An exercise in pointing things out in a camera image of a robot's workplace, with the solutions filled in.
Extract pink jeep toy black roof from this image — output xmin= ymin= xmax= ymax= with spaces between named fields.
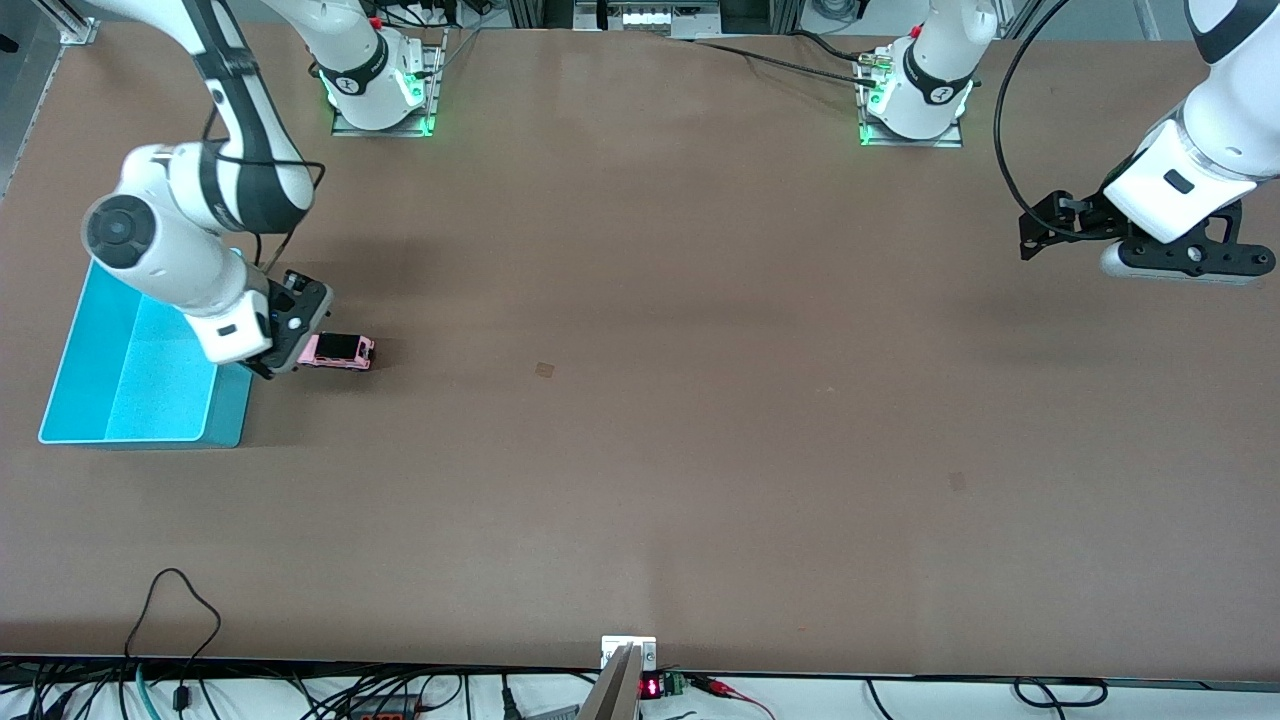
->
xmin=300 ymin=333 xmax=376 ymax=373

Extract cyan plastic bin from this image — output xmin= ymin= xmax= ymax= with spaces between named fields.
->
xmin=38 ymin=255 xmax=256 ymax=449

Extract black orange power strip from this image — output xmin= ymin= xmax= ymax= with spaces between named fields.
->
xmin=340 ymin=690 xmax=426 ymax=720

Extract metal rack with lit panel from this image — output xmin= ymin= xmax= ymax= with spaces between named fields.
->
xmin=505 ymin=0 xmax=801 ymax=41

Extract red clip leads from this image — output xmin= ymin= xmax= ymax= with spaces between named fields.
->
xmin=688 ymin=674 xmax=777 ymax=720

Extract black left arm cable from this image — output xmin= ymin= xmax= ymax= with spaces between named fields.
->
xmin=993 ymin=0 xmax=1111 ymax=241

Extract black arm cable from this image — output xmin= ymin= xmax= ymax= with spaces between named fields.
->
xmin=203 ymin=100 xmax=327 ymax=273
xmin=993 ymin=0 xmax=1111 ymax=241

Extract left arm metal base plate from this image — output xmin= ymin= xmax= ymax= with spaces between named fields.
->
xmin=858 ymin=50 xmax=964 ymax=149

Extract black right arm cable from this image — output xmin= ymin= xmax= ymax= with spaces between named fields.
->
xmin=203 ymin=100 xmax=327 ymax=273

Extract thin black looped cable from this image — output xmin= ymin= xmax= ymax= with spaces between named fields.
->
xmin=123 ymin=568 xmax=222 ymax=713

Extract short black table cable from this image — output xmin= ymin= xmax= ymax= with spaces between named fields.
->
xmin=788 ymin=30 xmax=869 ymax=65

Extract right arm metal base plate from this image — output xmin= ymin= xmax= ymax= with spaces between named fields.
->
xmin=330 ymin=28 xmax=448 ymax=138

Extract long black table cable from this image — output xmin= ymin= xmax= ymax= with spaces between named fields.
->
xmin=690 ymin=38 xmax=881 ymax=89

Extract silver metal corner bracket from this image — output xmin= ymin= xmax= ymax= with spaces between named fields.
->
xmin=35 ymin=0 xmax=101 ymax=47

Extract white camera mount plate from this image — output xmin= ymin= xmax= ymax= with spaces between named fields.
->
xmin=601 ymin=636 xmax=658 ymax=671

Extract grey metal camera bar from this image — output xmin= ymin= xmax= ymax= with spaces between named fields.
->
xmin=578 ymin=645 xmax=642 ymax=720

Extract black coiled cable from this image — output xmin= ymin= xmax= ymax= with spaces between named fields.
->
xmin=1013 ymin=677 xmax=1109 ymax=710

